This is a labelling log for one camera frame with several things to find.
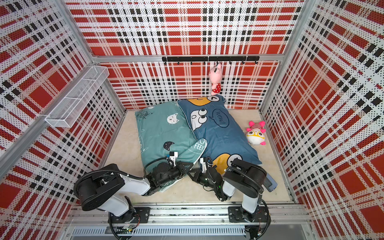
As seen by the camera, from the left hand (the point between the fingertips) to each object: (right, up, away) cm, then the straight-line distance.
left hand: (196, 163), depth 81 cm
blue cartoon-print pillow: (+9, +24, +14) cm, 30 cm away
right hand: (-5, -6, +2) cm, 8 cm away
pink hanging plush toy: (+12, +52, +9) cm, 54 cm away
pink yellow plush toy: (+39, +15, +15) cm, 44 cm away
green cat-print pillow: (-23, +19, +20) cm, 36 cm away
